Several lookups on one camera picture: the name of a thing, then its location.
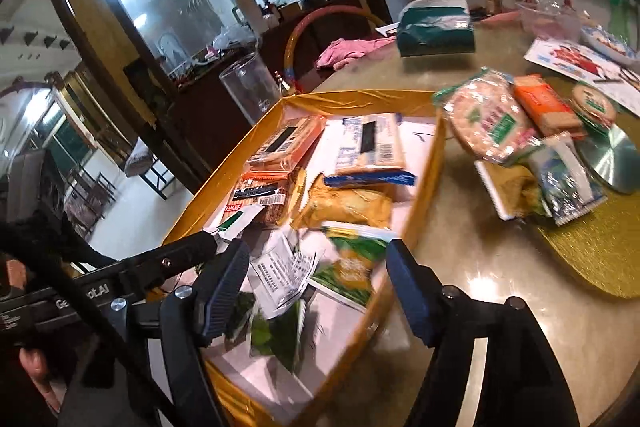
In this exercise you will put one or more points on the green plastic bottle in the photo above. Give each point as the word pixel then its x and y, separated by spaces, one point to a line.
pixel 620 20

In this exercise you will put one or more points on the round rice cracker pack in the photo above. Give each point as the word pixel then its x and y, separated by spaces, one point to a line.
pixel 487 120

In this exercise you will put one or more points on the person's left hand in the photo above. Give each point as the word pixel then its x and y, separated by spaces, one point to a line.
pixel 33 360

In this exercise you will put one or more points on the clear glass cup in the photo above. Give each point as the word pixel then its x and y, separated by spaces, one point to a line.
pixel 251 86

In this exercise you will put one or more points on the wooden chair back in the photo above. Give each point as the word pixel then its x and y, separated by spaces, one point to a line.
pixel 313 34

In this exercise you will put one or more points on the printed advertising leaflet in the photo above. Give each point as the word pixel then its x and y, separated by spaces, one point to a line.
pixel 582 64

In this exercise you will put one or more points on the brown orange biscuit pack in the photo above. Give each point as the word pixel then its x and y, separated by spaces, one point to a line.
pixel 288 145

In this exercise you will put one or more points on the teal tissue pack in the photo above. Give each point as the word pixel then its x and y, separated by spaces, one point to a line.
pixel 435 27

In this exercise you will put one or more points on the gold glitter turntable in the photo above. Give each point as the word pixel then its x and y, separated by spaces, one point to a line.
pixel 601 248

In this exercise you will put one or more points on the white blue biscuit pack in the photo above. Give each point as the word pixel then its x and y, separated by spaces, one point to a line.
pixel 370 143

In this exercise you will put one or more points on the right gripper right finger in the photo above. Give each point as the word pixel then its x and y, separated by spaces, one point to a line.
pixel 419 292

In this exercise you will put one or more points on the blue white patterned plate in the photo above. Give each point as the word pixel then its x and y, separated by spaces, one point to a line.
pixel 609 46

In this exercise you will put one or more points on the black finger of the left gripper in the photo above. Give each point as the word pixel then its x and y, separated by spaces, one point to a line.
pixel 153 268

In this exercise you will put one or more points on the white silver snack packet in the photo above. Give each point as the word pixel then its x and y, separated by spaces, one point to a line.
pixel 278 274

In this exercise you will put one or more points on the clear plastic container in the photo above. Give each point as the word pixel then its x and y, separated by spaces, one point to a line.
pixel 549 20

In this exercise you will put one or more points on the yellow snack packet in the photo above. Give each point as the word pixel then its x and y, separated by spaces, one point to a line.
pixel 358 206

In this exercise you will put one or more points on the blue silver snack packet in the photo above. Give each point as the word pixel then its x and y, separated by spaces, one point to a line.
pixel 567 188

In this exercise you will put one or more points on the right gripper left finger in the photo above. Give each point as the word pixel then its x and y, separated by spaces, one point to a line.
pixel 217 287

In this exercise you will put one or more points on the green pea snack packet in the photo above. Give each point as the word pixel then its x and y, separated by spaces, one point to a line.
pixel 351 257

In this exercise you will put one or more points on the pink cloth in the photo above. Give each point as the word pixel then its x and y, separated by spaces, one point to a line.
pixel 342 52

